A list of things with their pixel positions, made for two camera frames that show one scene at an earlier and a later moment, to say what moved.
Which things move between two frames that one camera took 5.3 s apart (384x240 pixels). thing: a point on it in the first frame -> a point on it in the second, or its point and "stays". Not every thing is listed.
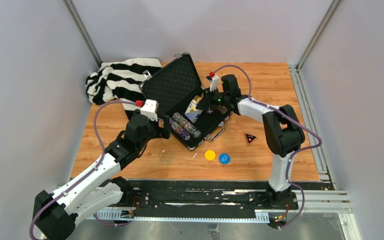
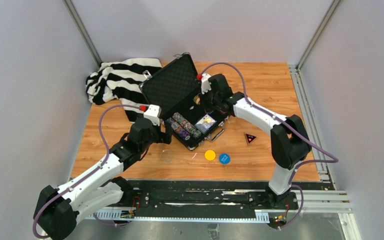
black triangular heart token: [249, 138] stays
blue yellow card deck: [192, 113] -> [205, 123]
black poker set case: [177, 89] stays
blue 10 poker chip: [224, 158] stays
